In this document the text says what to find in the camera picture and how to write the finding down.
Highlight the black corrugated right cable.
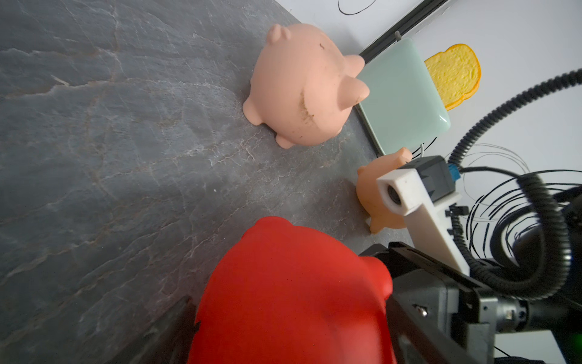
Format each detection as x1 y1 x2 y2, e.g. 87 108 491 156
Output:
447 67 582 301

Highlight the mint green toaster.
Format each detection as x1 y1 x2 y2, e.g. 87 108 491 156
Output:
358 38 451 155

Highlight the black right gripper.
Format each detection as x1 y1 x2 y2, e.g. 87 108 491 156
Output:
362 242 581 363

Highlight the light pink piggy bank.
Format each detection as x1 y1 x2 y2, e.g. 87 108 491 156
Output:
242 24 370 149

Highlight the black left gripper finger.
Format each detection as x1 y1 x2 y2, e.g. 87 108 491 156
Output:
108 296 197 363

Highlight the orange-tan piggy bank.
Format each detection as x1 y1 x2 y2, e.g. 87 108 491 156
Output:
355 146 414 235

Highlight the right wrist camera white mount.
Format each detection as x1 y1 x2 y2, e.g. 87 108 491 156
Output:
376 156 470 275

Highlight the red piggy bank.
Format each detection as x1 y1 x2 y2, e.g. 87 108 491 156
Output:
188 217 396 363

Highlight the yellow toast slice left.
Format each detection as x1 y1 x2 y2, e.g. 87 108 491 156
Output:
424 43 482 111

